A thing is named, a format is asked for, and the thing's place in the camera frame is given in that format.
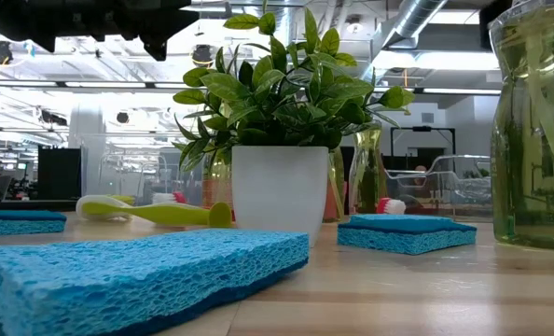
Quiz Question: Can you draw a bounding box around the red dish brush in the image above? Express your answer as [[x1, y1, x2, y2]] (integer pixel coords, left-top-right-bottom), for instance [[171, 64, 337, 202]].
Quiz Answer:
[[376, 197, 408, 216], [150, 189, 188, 205]]

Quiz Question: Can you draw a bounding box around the silver ceiling duct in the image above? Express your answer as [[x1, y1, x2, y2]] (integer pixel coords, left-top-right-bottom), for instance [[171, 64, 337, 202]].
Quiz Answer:
[[360, 0, 449, 83]]

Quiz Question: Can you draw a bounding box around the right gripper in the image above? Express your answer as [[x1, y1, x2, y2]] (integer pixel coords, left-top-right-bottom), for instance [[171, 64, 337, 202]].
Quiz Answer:
[[479, 0, 514, 50]]

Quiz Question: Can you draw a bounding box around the green dish brush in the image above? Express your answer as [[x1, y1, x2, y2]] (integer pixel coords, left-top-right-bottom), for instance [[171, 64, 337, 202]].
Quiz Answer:
[[75, 194, 234, 230]]

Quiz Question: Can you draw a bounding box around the black frame stand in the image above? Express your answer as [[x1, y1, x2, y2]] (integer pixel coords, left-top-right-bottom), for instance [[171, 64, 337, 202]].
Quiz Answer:
[[389, 125, 457, 160]]

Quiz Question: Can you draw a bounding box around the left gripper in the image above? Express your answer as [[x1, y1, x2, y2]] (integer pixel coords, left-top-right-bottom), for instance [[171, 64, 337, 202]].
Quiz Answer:
[[0, 0, 200, 62]]

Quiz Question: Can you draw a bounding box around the clear plastic organizer bin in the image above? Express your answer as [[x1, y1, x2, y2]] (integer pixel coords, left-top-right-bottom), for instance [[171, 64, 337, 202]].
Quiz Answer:
[[382, 154, 493, 220]]

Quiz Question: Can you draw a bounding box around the black cabinet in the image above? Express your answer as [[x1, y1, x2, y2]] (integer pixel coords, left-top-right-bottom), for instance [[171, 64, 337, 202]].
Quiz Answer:
[[37, 147, 82, 201]]

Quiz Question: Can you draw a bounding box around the person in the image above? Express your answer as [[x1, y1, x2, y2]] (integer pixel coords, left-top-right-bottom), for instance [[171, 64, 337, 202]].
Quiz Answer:
[[411, 163, 430, 188]]

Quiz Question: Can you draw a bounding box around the green plant in white pot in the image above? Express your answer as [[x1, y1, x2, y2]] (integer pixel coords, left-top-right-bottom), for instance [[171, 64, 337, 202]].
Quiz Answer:
[[172, 0, 416, 248]]

